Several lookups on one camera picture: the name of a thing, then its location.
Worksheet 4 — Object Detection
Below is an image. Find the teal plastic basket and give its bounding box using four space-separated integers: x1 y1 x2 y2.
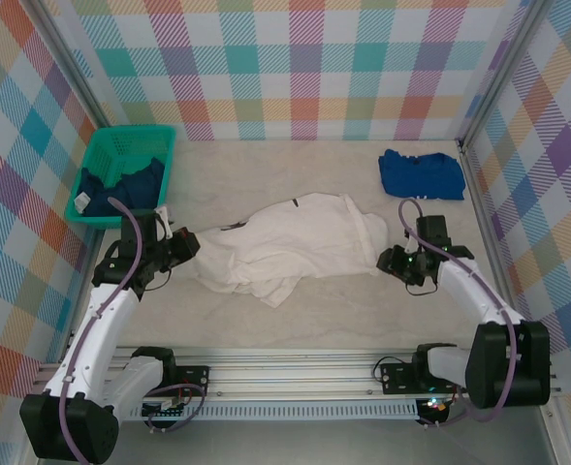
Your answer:
65 124 177 231

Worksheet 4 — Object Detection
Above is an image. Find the white t-shirt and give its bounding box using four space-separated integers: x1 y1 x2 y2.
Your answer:
191 192 391 309

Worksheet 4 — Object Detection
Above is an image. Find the navy t-shirt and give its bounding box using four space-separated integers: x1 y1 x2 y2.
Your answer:
74 157 166 217

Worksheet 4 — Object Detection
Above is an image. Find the folded blue t-shirt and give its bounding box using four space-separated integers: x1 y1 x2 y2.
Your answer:
377 148 465 202

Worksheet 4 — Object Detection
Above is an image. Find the small circuit board with lights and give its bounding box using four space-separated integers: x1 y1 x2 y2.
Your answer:
419 396 454 418

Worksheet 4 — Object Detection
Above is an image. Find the small green circuit board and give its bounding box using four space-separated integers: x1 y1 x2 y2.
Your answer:
142 399 189 420

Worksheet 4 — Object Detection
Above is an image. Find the grey metal panel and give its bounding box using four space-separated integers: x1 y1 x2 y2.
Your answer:
114 419 557 465

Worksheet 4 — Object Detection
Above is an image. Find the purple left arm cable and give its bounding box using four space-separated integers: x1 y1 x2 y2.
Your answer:
57 196 206 465

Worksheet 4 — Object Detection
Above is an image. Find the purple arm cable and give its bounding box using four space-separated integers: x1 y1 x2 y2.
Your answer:
57 196 206 465
397 197 518 430

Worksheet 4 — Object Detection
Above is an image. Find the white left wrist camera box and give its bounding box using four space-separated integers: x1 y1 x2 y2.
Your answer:
153 205 174 239

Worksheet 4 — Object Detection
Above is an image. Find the aluminium side rail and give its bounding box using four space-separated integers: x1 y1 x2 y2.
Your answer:
60 227 105 362

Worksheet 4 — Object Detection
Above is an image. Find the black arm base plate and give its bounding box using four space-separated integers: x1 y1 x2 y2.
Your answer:
168 365 212 396
379 360 465 396

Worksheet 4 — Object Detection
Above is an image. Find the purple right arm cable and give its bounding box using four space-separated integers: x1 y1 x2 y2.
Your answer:
397 197 518 430

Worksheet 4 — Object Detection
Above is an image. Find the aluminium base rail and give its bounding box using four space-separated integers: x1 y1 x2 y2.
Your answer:
32 346 562 401

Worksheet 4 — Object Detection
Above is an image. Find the white slotted cable duct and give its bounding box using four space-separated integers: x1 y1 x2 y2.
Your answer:
119 404 421 421

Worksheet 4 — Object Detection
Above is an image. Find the aluminium frame post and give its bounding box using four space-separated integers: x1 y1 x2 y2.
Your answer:
458 0 552 147
26 0 116 131

